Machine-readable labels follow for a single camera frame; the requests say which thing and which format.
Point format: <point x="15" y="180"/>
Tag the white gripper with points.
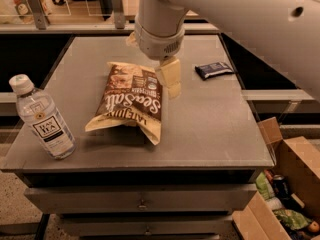
<point x="156" y="44"/>

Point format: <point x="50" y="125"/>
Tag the brown Late July chip bag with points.
<point x="132" y="97"/>

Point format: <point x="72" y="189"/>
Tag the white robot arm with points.
<point x="285" y="34"/>

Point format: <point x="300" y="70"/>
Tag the blue RXBAR blueberry bar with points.
<point x="213" y="70"/>

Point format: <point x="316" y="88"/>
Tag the orange labelled white bag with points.
<point x="15" y="12"/>

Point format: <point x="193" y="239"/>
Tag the green snack bag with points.
<point x="292" y="219"/>

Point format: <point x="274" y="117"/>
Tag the clear plastic water bottle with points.
<point x="38" y="111"/>

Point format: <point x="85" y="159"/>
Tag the grey upper drawer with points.
<point x="103" y="199"/>

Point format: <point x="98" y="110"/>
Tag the grey drawer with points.
<point x="146" y="225"/>
<point x="103" y="199"/>

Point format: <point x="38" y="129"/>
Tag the light green packet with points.
<point x="264" y="187"/>

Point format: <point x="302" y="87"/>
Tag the open cardboard box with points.
<point x="298" y="160"/>

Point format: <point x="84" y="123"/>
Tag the grey lower drawer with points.
<point x="146" y="225"/>

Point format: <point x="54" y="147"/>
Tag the dark soda can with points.
<point x="280" y="186"/>

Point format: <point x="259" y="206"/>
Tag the middle metal bracket post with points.
<point x="118" y="12"/>

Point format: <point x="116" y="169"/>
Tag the metal bracket post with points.
<point x="118" y="12"/>
<point x="38" y="13"/>

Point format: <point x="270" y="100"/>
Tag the left metal bracket post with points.
<point x="38" y="13"/>

